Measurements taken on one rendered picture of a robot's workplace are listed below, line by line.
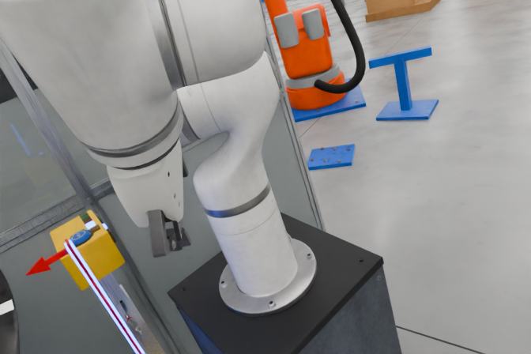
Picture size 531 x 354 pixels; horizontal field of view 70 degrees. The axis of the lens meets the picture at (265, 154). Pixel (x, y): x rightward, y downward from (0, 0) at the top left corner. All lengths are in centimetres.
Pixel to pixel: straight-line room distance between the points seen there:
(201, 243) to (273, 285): 91
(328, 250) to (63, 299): 98
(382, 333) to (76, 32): 74
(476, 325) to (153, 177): 164
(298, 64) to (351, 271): 340
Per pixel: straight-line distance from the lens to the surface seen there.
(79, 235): 89
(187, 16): 24
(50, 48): 23
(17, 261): 140
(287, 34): 387
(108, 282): 100
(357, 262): 72
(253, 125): 53
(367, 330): 78
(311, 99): 402
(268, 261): 66
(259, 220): 61
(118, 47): 23
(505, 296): 194
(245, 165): 56
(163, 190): 34
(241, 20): 24
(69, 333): 155
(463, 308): 189
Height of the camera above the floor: 144
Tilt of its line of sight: 25 degrees down
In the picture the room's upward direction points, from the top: 19 degrees counter-clockwise
